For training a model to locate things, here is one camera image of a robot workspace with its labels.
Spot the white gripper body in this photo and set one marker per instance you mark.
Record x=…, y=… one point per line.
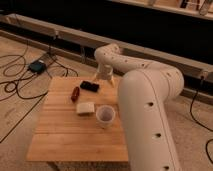
x=105, y=72

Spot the black eraser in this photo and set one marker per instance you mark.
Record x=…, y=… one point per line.
x=89, y=86

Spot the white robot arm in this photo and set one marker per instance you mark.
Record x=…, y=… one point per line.
x=142, y=91

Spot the white ceramic cup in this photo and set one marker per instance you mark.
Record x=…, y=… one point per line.
x=105, y=115

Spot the red-brown sausage-shaped object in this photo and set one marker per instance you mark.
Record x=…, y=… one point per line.
x=75, y=94

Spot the white sponge block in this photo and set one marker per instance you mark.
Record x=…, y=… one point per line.
x=85, y=108

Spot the wooden table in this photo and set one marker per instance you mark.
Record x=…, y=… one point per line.
x=63, y=136

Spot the teal power adapter box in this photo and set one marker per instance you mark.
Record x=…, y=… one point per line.
x=37, y=67

